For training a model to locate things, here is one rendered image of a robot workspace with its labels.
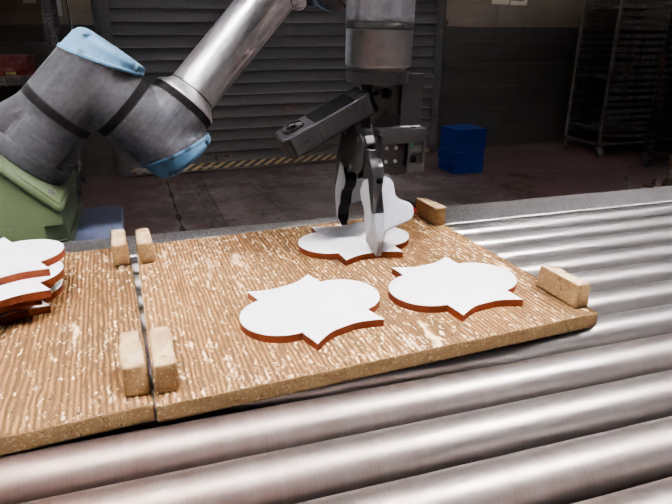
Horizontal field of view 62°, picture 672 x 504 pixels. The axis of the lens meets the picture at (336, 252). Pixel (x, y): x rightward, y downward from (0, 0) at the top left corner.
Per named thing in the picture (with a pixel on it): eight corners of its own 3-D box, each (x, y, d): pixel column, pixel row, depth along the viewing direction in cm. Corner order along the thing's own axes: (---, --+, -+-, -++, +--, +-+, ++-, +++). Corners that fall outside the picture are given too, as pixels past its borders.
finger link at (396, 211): (424, 249, 65) (413, 171, 65) (378, 256, 63) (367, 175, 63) (412, 251, 68) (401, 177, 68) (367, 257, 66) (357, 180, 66)
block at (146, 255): (137, 248, 70) (134, 227, 69) (152, 246, 70) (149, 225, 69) (139, 265, 64) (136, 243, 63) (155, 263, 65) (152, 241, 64)
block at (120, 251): (112, 250, 69) (109, 229, 68) (128, 248, 70) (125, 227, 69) (114, 267, 64) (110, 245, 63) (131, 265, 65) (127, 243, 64)
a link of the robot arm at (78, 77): (30, 76, 91) (84, 13, 90) (101, 131, 98) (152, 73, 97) (20, 84, 81) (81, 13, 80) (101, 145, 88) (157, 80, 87)
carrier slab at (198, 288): (137, 257, 71) (136, 245, 71) (421, 221, 85) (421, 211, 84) (158, 424, 41) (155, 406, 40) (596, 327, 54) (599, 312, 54)
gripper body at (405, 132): (424, 178, 66) (433, 72, 62) (358, 184, 64) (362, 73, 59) (395, 163, 73) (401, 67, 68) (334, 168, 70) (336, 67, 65)
